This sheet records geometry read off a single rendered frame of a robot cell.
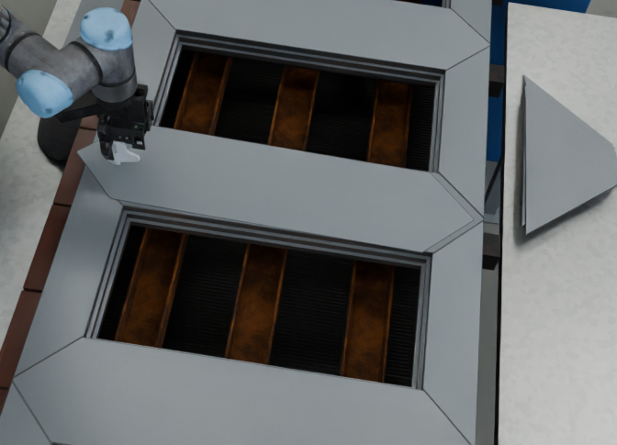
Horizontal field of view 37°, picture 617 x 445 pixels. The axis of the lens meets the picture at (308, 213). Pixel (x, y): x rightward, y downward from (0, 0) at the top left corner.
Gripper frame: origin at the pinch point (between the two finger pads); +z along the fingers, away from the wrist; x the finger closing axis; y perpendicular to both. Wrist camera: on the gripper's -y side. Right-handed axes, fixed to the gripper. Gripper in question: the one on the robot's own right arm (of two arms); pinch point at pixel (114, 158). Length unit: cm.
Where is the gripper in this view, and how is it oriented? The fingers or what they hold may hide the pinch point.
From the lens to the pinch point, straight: 175.6
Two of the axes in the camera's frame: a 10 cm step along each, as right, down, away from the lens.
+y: 9.9, 1.5, -0.2
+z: -0.7, 5.5, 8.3
